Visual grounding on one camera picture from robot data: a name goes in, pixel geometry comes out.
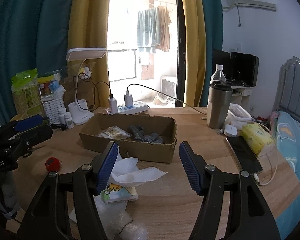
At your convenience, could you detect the red round plush object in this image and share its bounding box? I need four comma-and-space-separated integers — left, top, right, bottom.
45, 157, 61, 172

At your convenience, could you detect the clear bubble wrap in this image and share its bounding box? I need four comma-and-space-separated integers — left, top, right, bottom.
68, 194, 150, 240

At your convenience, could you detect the cartoon tissue pack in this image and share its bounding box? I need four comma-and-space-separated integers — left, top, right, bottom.
101, 183, 139, 205

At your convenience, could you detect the bag of cotton swabs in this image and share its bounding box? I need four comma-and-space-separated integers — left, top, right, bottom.
97, 126, 132, 140

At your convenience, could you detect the white embossed paper towel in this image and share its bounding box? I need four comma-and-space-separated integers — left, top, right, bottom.
108, 146, 167, 187

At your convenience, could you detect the grey knitted sock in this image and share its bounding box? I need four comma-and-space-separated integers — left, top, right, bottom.
128, 125, 164, 144

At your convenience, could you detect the white perforated basket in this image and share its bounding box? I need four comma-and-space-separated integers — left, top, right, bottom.
40, 97, 64, 124

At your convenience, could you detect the green snack bag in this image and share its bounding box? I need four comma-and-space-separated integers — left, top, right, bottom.
11, 68, 44, 118

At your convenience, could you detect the white pill bottle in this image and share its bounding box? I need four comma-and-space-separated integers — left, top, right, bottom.
58, 107, 66, 125
64, 112, 74, 129

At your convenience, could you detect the black flashlight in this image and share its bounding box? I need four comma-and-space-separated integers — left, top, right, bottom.
50, 124, 68, 131

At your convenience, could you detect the red labelled jar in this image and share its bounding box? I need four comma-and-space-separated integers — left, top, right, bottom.
37, 75, 53, 96

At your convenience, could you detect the white desk lamp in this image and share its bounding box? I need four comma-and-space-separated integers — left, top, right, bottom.
65, 47, 107, 125

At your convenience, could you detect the black smartphone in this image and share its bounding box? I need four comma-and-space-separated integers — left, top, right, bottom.
226, 137, 263, 175

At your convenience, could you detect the yellow tissue pack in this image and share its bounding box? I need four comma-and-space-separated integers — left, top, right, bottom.
240, 123, 275, 157

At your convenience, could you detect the brown cardboard box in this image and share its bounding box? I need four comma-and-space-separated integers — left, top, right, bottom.
79, 113, 177, 163

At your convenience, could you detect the white power strip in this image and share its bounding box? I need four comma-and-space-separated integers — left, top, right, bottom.
117, 101, 148, 115

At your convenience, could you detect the yellow curtain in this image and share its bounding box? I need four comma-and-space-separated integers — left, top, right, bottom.
67, 0, 112, 108

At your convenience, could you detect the stainless steel tumbler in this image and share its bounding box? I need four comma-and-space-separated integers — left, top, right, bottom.
207, 81, 232, 129

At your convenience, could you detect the grey padded headboard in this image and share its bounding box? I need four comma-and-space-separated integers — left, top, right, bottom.
273, 57, 300, 122

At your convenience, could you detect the clear water bottle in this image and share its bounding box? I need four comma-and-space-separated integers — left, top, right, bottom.
210, 64, 226, 84

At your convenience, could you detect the black monitor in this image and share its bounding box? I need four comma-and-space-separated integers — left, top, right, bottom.
212, 49, 259, 87

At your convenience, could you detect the white air conditioner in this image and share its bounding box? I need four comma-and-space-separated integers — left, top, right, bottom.
222, 0, 277, 11

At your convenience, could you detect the white charger black cable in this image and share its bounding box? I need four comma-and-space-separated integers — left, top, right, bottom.
72, 73, 119, 114

